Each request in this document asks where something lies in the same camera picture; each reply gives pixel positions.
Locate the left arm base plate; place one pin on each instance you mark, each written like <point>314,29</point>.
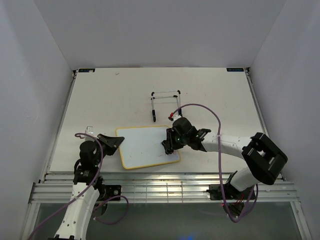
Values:
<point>109,191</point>

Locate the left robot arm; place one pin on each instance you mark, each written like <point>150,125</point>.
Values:
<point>89,192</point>

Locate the right blue corner label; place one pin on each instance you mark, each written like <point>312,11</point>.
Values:
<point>234,69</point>

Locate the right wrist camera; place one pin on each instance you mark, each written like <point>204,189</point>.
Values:
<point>174,116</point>

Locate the left blue corner label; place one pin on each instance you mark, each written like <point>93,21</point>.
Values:
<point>86,70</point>

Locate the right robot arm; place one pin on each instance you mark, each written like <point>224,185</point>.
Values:
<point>263,157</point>

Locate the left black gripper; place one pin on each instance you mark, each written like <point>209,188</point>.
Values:
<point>112,142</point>

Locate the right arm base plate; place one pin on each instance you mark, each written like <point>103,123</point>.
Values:
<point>215,193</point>

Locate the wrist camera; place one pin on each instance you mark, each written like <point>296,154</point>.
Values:
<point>89,130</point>
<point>174,116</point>

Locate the wire whiteboard stand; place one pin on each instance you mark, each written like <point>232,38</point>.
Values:
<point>163,100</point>

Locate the yellow framed whiteboard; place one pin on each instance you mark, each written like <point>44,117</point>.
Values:
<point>142,147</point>

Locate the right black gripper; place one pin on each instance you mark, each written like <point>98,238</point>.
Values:
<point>171,132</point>

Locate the blue corner label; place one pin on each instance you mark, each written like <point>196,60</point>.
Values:
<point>86,70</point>
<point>234,69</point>

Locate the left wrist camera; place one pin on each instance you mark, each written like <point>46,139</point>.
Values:
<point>89,130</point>

